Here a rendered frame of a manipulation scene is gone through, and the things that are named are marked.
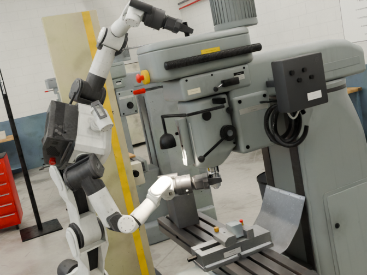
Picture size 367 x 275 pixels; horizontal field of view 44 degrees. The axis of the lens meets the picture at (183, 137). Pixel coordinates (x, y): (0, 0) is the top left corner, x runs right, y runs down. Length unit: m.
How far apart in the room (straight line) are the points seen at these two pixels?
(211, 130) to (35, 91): 9.10
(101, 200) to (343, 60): 1.32
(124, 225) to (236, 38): 0.93
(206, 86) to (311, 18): 6.02
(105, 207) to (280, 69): 0.93
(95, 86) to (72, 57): 1.43
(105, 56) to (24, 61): 8.73
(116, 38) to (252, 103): 0.70
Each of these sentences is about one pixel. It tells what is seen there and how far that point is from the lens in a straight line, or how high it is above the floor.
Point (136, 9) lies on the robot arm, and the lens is 1.99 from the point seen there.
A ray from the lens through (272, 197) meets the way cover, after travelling 2.40.
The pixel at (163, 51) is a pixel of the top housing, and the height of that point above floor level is 1.85.
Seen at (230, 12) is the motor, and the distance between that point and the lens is 2.05.
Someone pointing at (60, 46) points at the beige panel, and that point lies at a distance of 3.61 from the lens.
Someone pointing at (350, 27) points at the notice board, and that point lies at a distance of 7.23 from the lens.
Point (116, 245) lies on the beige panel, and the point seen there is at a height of 0.42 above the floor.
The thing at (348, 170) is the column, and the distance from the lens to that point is 2.30.
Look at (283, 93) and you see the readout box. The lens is 1.84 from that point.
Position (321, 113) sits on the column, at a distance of 2.17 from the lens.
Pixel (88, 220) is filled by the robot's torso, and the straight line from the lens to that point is 2.43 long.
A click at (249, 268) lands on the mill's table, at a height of 0.91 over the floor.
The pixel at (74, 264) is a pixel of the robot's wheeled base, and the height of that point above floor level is 0.76.
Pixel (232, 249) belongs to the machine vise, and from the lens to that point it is 2.04.
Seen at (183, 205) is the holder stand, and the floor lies 1.03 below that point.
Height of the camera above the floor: 1.81
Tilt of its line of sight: 10 degrees down
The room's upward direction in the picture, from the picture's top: 11 degrees counter-clockwise
